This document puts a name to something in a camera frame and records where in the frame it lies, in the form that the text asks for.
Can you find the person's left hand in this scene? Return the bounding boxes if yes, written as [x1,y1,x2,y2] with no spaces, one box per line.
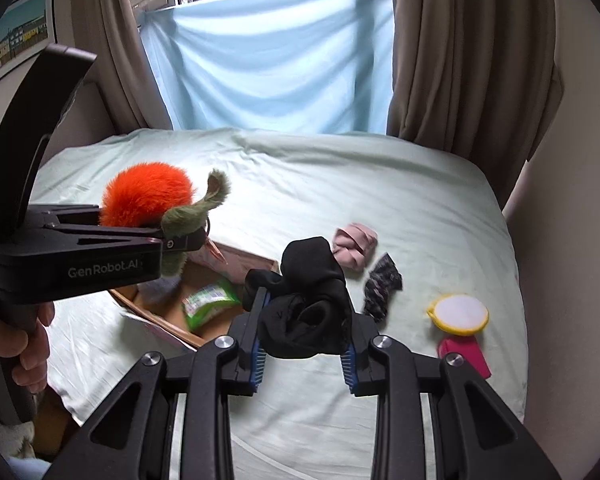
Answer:
[0,302,57,397]

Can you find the light blue hanging cloth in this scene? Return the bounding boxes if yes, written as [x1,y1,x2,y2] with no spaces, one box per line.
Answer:
[139,0,396,136]

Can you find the grey fluffy toy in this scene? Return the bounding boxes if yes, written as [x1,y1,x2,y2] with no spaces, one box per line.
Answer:
[139,275,181,306]

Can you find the black sock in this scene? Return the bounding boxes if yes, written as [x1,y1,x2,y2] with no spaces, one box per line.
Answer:
[257,236,353,360]

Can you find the beige curtain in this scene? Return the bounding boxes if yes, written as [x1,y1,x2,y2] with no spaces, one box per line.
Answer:
[70,0,176,136]
[386,0,565,161]

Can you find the pink sock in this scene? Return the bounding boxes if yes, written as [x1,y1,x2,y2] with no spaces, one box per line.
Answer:
[331,221,379,272]

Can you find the dark patterned sock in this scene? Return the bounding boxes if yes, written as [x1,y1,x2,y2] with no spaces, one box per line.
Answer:
[362,252,405,323]

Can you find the wall poster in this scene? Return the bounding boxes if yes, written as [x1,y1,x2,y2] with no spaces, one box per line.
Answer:
[0,0,56,96]

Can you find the red pink card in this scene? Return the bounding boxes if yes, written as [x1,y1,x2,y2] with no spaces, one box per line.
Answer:
[437,334,492,380]

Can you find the green packet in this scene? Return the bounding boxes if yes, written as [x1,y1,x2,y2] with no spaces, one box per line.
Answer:
[181,280,242,332]

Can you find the orange plush toy green leaves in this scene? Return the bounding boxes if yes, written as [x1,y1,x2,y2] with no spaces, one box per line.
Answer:
[99,161,232,277]

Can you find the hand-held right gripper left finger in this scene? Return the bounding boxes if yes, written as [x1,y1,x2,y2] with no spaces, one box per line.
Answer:
[55,270,272,480]

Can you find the cardboard box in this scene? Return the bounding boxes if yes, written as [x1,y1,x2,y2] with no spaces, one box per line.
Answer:
[107,240,281,351]

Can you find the yellow round compact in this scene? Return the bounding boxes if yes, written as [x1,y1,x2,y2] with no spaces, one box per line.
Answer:
[426,294,491,337]

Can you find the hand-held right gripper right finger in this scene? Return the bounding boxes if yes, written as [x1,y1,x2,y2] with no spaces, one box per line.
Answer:
[340,314,562,480]

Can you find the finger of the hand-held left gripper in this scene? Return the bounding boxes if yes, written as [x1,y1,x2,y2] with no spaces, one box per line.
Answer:
[99,223,206,257]

